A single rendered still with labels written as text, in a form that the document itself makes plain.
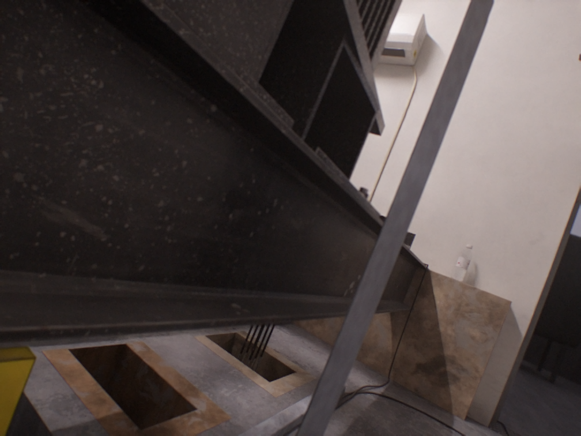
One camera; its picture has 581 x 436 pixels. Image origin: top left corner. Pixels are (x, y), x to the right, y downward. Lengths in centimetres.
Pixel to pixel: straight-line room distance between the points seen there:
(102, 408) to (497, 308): 183
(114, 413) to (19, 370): 70
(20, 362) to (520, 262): 222
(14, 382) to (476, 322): 204
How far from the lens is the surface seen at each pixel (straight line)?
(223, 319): 43
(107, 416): 97
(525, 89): 263
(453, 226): 230
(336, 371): 58
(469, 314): 214
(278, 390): 139
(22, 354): 29
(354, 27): 61
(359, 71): 67
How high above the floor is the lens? 55
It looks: 2 degrees up
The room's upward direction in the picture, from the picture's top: 23 degrees clockwise
